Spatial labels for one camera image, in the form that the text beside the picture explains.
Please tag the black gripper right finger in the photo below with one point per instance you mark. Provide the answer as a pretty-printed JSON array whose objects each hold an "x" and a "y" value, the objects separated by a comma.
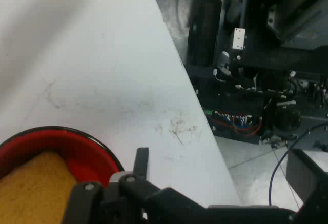
[{"x": 312, "y": 183}]

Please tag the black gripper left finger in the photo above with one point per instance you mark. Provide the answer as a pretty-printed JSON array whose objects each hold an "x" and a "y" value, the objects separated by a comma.
[{"x": 87, "y": 203}]

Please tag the red bowl with black rim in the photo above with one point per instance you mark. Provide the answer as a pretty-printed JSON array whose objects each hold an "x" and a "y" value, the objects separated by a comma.
[{"x": 84, "y": 154}]

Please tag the yellow sponge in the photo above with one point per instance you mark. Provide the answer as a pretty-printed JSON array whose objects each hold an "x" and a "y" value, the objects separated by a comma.
[{"x": 33, "y": 190}]

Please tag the black cylindrical canister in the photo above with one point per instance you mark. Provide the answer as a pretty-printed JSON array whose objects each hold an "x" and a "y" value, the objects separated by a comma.
[{"x": 205, "y": 29}]

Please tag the black machine frame with electronics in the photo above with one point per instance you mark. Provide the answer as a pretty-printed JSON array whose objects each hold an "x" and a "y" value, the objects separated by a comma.
[{"x": 271, "y": 62}]

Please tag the white metal bracket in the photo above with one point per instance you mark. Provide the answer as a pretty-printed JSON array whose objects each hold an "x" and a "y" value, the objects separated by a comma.
[{"x": 238, "y": 38}]

